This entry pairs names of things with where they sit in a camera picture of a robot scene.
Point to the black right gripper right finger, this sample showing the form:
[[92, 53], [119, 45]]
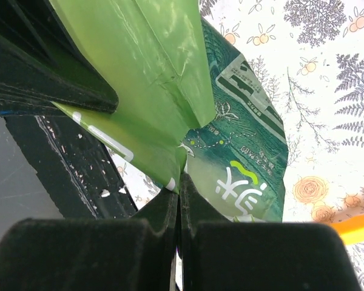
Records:
[[218, 254]]

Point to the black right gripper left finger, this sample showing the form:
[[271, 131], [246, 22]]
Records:
[[137, 253]]

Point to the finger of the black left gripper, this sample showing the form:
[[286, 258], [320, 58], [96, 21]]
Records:
[[40, 65]]

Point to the yellow plastic litter scoop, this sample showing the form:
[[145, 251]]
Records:
[[350, 231]]

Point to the green cat litter bag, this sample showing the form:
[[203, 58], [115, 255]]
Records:
[[189, 102]]

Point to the floral patterned table mat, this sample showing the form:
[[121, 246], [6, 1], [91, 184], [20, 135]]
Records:
[[309, 58]]

